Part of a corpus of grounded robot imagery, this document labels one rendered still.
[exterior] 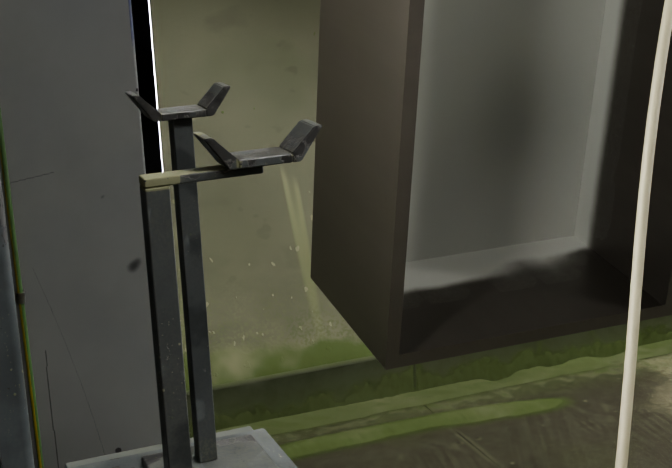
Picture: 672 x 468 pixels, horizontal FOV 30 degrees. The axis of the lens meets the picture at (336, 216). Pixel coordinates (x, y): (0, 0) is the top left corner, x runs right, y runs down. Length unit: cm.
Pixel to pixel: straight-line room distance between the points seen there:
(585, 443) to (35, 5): 187
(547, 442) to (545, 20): 97
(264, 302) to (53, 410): 160
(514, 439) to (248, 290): 71
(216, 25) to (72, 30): 192
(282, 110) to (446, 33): 92
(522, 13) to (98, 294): 126
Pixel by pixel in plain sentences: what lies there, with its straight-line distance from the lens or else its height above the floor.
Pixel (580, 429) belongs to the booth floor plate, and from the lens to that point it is 295.
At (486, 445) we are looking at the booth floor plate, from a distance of 287.
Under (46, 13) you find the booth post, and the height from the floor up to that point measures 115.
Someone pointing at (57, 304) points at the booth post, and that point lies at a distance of 140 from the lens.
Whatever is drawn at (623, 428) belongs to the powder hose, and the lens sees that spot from 177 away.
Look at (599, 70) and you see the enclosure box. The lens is 255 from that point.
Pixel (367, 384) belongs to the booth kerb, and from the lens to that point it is 304.
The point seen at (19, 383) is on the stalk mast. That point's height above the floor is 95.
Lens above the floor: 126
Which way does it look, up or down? 15 degrees down
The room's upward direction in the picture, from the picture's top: 3 degrees counter-clockwise
